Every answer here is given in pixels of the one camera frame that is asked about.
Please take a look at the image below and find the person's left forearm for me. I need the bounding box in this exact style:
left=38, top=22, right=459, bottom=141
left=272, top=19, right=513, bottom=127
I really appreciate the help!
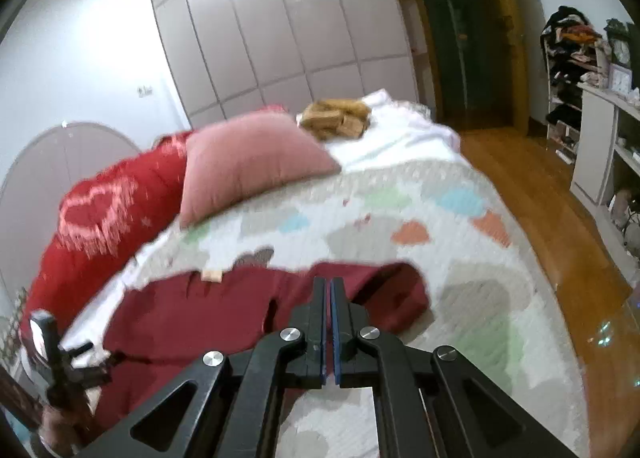
left=0, top=365, right=48, bottom=439

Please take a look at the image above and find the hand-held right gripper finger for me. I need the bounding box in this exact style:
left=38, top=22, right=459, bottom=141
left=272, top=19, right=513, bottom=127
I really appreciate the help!
left=82, top=277, right=332, bottom=458
left=332, top=277, right=576, bottom=458

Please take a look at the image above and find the pink pillow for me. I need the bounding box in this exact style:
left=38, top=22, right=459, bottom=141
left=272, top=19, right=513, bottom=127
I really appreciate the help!
left=179, top=110, right=342, bottom=229

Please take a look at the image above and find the white open cabinet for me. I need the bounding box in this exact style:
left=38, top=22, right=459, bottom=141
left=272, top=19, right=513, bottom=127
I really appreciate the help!
left=570, top=82, right=640, bottom=283

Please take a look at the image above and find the cloud print quilted bedspread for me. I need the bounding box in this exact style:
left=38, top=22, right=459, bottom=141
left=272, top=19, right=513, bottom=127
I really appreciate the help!
left=60, top=158, right=591, bottom=458

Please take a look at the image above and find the white arched headboard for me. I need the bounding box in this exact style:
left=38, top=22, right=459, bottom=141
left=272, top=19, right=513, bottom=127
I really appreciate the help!
left=0, top=122, right=143, bottom=299

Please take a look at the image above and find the white wardrobe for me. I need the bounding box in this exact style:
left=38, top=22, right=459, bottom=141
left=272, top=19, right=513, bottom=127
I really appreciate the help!
left=147, top=0, right=426, bottom=125

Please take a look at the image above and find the white rack with clothes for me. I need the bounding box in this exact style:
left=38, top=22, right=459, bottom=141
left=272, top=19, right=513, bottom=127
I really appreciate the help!
left=540, top=5, right=608, bottom=163

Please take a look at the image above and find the wooden door frame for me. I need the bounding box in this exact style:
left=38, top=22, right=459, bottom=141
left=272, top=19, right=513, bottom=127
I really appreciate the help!
left=380, top=0, right=532, bottom=136

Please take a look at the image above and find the dark green door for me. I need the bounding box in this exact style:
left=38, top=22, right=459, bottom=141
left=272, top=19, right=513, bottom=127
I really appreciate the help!
left=410, top=0, right=507, bottom=131

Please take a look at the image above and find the person's left hand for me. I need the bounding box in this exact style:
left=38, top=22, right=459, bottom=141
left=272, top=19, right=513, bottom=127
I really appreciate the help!
left=40, top=405, right=98, bottom=458

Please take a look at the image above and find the dark table clock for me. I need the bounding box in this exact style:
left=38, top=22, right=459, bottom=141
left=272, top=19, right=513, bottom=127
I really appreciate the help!
left=605, top=20, right=634, bottom=66

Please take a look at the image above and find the red floral quilt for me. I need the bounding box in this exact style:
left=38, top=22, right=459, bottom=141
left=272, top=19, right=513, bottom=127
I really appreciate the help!
left=25, top=133, right=193, bottom=333

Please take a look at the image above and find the dark red garment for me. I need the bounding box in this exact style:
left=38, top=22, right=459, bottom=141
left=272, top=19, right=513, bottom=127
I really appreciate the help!
left=92, top=262, right=432, bottom=439

